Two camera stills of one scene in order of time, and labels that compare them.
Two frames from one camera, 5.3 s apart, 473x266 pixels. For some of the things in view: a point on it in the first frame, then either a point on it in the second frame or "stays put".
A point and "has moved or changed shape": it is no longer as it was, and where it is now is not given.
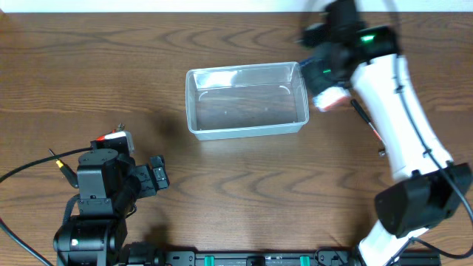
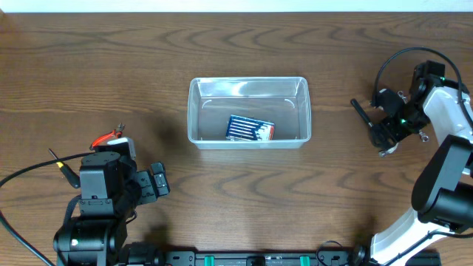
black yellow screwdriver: (65, 168) stays put
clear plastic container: (247, 100) has moved or changed shape
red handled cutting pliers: (120, 127) stays put
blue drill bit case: (323, 100) → (246, 128)
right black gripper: (316, 77) → (379, 132)
